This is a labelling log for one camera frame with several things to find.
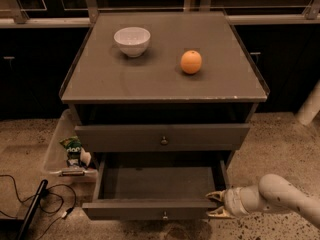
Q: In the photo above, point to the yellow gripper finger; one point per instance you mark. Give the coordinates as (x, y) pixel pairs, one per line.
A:
(216, 196)
(219, 213)

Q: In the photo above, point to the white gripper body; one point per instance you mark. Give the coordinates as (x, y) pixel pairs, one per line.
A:
(232, 202)

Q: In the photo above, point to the grey drawer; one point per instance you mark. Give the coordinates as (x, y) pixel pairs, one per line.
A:
(157, 186)
(162, 138)

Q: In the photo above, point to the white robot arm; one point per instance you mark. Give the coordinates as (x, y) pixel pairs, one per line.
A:
(272, 194)

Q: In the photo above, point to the grey drawer cabinet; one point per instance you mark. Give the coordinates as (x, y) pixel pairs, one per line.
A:
(106, 87)

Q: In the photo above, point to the grey top drawer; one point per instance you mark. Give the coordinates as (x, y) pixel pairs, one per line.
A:
(162, 138)

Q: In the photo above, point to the orange fruit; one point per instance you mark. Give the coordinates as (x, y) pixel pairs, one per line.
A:
(191, 62)

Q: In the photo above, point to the green snack bag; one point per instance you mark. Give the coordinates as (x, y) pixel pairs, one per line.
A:
(73, 147)

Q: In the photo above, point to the clear plastic storage bin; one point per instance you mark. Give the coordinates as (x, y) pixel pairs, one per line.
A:
(55, 160)

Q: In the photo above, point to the white ceramic bowl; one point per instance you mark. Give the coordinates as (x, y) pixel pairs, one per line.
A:
(132, 41)

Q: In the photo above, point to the black bar on floor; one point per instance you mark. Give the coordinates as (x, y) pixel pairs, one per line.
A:
(32, 210)

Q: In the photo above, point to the white post at right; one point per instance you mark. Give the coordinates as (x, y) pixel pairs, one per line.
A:
(311, 106)

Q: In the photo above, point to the metal railing frame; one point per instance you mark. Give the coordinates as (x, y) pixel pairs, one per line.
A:
(64, 13)

